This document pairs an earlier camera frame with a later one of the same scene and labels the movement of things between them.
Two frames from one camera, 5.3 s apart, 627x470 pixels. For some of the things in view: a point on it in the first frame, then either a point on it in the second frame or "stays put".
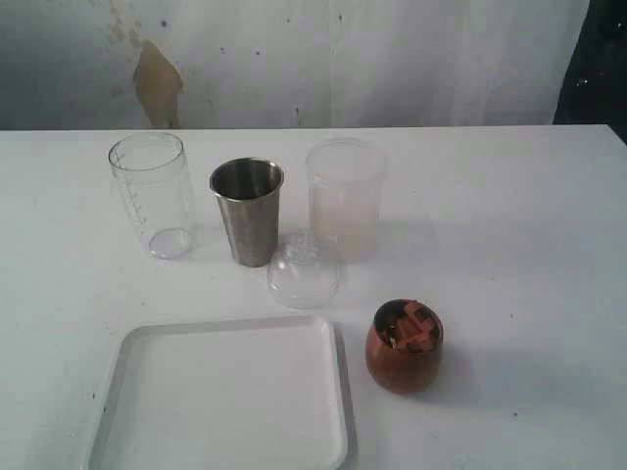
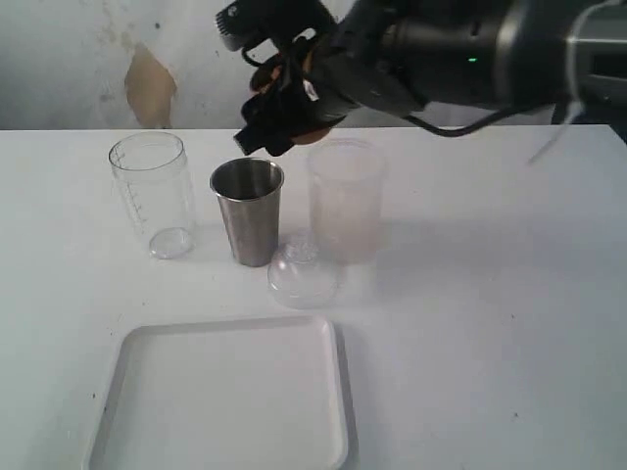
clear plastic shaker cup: (154, 172) stays put
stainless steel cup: (249, 190) stays put
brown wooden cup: (405, 346) → (265, 76)
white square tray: (234, 395) stays put
